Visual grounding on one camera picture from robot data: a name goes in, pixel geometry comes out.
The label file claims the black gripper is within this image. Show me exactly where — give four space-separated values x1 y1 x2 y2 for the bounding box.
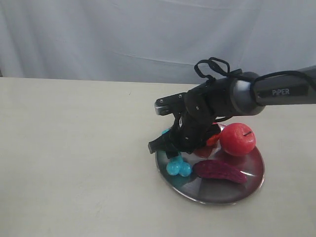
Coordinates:
148 80 238 159

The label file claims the turquoise toy bone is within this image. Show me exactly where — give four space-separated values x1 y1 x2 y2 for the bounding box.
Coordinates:
161 128 192 178

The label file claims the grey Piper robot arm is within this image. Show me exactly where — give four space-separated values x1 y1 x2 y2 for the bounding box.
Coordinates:
148 66 316 154

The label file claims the small orange pumpkin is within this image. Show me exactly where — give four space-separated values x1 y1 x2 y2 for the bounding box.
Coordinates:
206 123 221 146

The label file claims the purple sweet potato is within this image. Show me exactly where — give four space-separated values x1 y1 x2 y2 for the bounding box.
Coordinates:
193 159 247 184

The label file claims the red apple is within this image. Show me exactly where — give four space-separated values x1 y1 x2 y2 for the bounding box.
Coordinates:
219 123 256 157

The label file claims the white backdrop cloth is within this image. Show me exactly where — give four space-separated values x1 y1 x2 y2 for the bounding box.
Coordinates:
0 0 316 83

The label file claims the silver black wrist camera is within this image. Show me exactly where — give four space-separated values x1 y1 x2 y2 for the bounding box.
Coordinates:
154 92 186 116

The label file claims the black cable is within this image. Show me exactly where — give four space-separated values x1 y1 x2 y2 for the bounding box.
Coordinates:
194 57 316 91

